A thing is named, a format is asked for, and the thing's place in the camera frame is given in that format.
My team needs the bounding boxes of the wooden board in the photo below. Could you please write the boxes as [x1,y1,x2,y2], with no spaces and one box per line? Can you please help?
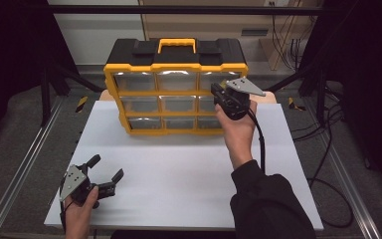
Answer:
[98,89,278,105]

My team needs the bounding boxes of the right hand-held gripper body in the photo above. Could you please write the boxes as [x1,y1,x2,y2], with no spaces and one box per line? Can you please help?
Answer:
[216,77,267,121]

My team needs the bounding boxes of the grid of clear drawers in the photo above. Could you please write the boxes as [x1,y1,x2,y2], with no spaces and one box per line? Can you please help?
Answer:
[113,70,227,130]

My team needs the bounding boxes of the person's left hand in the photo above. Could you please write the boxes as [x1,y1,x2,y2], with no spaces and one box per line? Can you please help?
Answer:
[64,185,99,231]

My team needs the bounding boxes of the black curtain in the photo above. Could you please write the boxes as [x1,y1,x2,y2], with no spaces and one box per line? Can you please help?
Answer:
[297,0,382,193]
[0,0,81,157]

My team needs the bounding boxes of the white cabinet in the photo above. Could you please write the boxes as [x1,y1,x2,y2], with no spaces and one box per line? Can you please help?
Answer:
[48,0,146,66]

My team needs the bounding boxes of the hanging black cables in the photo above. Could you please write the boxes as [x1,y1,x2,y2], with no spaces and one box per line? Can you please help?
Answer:
[271,3,304,71]

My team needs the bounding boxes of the person's right hand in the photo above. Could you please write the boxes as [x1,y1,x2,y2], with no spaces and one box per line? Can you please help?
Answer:
[214,99,258,170]

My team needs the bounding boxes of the looped black floor cable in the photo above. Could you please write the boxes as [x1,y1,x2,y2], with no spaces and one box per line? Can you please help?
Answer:
[306,177,354,229]

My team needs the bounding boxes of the aluminium floor rail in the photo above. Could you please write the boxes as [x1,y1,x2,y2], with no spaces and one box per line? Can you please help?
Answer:
[302,99,382,239]
[0,96,66,239]

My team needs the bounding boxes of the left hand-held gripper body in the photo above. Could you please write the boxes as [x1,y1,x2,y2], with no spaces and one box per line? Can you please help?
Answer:
[59,163,116,210]

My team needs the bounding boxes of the yellow black hazard tape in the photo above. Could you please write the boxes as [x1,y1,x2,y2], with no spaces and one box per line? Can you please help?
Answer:
[287,97,306,113]
[75,96,89,114]

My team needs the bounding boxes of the bundle of black floor cables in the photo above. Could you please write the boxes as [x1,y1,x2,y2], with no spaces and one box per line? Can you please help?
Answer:
[291,83,346,180]

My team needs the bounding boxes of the yellow black organizer cabinet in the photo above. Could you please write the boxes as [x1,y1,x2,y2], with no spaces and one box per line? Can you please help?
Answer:
[102,37,249,136]

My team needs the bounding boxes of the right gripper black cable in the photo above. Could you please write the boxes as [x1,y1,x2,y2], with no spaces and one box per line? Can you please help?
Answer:
[247,109,267,174]

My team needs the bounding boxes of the black metal stand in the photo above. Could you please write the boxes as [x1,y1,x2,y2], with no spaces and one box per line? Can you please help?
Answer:
[39,63,105,127]
[265,63,327,125]

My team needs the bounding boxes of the clear plastic organizer drawer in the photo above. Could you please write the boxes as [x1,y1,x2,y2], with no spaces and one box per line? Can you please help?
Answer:
[198,71,242,93]

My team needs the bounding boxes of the black horizontal frame bar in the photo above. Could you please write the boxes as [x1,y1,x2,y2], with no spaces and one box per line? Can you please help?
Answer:
[46,4,326,16]

